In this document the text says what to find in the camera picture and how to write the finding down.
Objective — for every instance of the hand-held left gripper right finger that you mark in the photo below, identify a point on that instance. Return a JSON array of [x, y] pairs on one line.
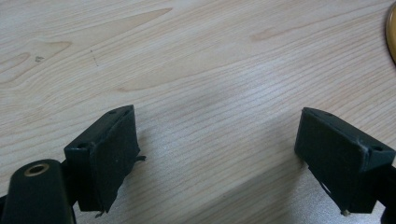
[[336, 155]]

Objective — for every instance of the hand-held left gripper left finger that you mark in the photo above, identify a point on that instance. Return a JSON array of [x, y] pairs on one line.
[[106, 155]]

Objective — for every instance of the round golden-brown plate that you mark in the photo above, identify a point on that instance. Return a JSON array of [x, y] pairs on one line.
[[391, 34]]

